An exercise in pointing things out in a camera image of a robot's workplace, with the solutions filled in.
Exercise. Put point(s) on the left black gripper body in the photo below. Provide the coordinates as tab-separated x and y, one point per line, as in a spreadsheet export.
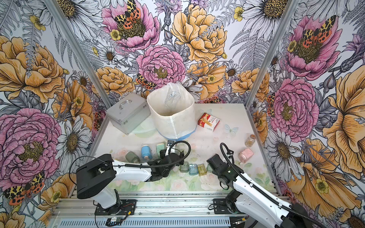
177	156

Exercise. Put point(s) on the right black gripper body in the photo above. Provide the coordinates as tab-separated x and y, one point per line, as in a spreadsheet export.
213	161

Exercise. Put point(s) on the blue pencil sharpener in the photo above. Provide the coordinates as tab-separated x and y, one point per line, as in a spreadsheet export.
146	152

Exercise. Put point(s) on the teal square pencil sharpener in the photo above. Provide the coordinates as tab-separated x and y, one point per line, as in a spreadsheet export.
160	147

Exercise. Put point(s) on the translucent green shavings tray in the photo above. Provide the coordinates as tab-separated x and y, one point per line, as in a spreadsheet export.
184	168

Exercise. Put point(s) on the translucent yellow shavings tray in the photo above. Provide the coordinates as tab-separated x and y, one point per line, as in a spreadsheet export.
201	170

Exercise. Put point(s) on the pink pencil sharpener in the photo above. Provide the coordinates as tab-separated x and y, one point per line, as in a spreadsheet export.
245	155

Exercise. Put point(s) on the dark green pencil sharpener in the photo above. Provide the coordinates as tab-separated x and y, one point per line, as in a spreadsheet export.
131	157

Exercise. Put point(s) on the translucent blue shavings tray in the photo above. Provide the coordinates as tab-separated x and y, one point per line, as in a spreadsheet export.
193	169

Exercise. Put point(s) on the clear teal shavings tray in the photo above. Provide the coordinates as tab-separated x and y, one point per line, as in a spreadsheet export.
209	169

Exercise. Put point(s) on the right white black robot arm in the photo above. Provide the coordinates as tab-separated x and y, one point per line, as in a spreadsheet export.
250	198

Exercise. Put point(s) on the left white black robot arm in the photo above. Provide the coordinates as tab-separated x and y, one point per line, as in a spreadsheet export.
94	177

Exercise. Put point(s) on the small glass jar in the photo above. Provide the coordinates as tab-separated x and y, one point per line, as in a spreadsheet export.
250	141

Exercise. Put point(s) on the pale green round lid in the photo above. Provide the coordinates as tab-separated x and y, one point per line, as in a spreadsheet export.
146	129

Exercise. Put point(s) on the red white bandage box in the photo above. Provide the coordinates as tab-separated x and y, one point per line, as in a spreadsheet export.
208	122

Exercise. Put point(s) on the white lined trash bin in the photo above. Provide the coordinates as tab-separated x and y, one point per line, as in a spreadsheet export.
172	109

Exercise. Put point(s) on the silver aluminium case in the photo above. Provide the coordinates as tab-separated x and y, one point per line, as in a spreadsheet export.
128	113

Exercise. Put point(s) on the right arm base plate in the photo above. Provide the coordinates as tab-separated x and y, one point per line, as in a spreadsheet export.
223	206

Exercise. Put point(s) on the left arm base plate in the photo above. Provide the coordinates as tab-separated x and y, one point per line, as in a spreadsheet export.
123	207

